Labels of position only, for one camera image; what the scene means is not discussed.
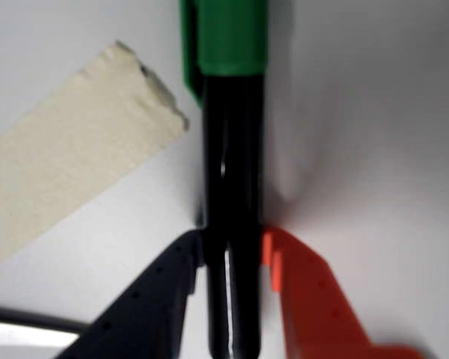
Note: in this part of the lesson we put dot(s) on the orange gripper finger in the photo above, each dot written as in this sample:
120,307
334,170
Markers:
322,310

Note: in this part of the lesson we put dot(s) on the green capped black marker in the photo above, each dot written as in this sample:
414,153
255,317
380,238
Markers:
232,168

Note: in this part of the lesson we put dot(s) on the beige masking tape strip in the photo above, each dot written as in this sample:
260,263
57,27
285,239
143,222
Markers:
71,157

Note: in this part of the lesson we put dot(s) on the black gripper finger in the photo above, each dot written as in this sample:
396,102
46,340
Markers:
142,310

